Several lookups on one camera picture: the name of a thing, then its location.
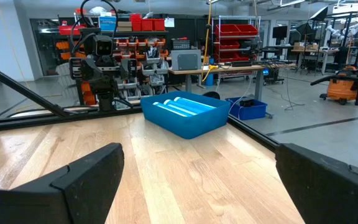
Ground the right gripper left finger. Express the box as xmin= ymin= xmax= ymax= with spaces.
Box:
xmin=11 ymin=142 xmax=126 ymax=224

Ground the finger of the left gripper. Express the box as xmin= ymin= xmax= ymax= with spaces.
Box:
xmin=119 ymin=58 xmax=132 ymax=80
xmin=80 ymin=57 xmax=103 ymax=83

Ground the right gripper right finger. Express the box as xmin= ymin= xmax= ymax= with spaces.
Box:
xmin=274 ymin=142 xmax=358 ymax=224

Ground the blue silicone tube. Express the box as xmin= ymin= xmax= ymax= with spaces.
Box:
xmin=152 ymin=101 xmax=193 ymax=118
xmin=163 ymin=99 xmax=205 ymax=115
xmin=173 ymin=96 xmax=218 ymax=110

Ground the red plastic bin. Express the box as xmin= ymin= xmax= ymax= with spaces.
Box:
xmin=140 ymin=18 xmax=167 ymax=32
xmin=58 ymin=24 xmax=86 ymax=36
xmin=215 ymin=24 xmax=241 ymax=38
xmin=235 ymin=24 xmax=259 ymax=37

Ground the blue cardboard box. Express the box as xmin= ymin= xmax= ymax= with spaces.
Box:
xmin=98 ymin=16 xmax=117 ymax=32

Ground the black parts shelving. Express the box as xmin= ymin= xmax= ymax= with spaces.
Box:
xmin=29 ymin=14 xmax=170 ymax=107

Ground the blue plastic bin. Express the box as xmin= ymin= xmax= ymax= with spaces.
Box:
xmin=140 ymin=90 xmax=231 ymax=140

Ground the wooden workbench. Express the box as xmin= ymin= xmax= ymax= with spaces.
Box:
xmin=168 ymin=63 xmax=296 ymax=102

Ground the orange shop vacuum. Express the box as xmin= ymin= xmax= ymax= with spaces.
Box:
xmin=310 ymin=65 xmax=358 ymax=106

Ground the blue floor crate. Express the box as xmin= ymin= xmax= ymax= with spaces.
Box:
xmin=225 ymin=96 xmax=269 ymax=121

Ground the black computer monitor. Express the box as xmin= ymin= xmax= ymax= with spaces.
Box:
xmin=272 ymin=25 xmax=289 ymax=40

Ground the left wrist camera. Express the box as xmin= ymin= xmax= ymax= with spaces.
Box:
xmin=87 ymin=27 xmax=115 ymax=58

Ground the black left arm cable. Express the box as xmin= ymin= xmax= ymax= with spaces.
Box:
xmin=70 ymin=0 xmax=119 ymax=54

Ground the black table frame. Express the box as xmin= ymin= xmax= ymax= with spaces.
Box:
xmin=0 ymin=57 xmax=281 ymax=153

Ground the yellow cable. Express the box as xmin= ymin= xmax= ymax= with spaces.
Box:
xmin=201 ymin=0 xmax=219 ymax=83

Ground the metal wire rack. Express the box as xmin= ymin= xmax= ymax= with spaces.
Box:
xmin=211 ymin=15 xmax=262 ymax=82

